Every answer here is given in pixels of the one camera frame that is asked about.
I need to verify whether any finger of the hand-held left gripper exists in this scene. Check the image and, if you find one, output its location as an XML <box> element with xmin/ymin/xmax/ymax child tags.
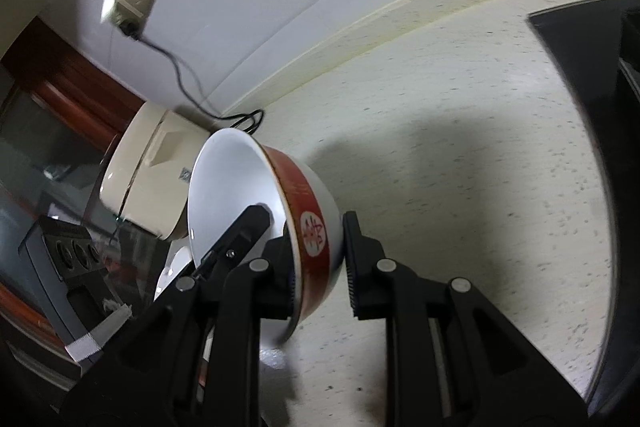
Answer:
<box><xmin>192</xmin><ymin>204</ymin><xmax>274</xmax><ymax>281</ymax></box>

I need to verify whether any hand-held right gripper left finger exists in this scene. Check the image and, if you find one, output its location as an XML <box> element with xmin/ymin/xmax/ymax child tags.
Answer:
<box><xmin>60</xmin><ymin>234</ymin><xmax>301</xmax><ymax>427</ymax></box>

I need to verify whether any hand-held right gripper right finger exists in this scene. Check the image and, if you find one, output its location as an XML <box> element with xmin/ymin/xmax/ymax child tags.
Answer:
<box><xmin>341</xmin><ymin>210</ymin><xmax>586</xmax><ymax>427</ymax></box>

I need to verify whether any red and white bowl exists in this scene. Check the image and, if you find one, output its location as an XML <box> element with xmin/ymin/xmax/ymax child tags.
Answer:
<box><xmin>187</xmin><ymin>129</ymin><xmax>346</xmax><ymax>345</ymax></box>

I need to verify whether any large white floral plate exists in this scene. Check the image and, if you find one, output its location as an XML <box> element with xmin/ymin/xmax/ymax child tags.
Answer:
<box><xmin>154</xmin><ymin>247</ymin><xmax>196</xmax><ymax>303</ymax></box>

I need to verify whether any glass window pane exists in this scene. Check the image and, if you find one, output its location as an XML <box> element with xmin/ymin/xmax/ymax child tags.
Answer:
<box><xmin>0</xmin><ymin>82</ymin><xmax>121</xmax><ymax>303</ymax></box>

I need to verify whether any cream rice cooker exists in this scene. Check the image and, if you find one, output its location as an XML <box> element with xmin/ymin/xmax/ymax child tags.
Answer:
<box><xmin>82</xmin><ymin>102</ymin><xmax>213</xmax><ymax>242</ymax></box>

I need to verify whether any black glass cooktop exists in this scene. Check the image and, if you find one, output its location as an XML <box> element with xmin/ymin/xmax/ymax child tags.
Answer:
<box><xmin>527</xmin><ymin>0</ymin><xmax>640</xmax><ymax>408</ymax></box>

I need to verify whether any brown wooden window frame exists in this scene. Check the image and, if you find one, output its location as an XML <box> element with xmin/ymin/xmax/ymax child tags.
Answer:
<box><xmin>0</xmin><ymin>17</ymin><xmax>148</xmax><ymax>358</ymax></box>

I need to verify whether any black power cable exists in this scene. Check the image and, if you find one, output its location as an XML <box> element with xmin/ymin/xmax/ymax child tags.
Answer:
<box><xmin>120</xmin><ymin>19</ymin><xmax>264</xmax><ymax>135</ymax></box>

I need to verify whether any grey wall outlet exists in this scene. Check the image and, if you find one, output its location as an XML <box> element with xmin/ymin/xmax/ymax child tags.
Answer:
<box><xmin>100</xmin><ymin>0</ymin><xmax>148</xmax><ymax>40</ymax></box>

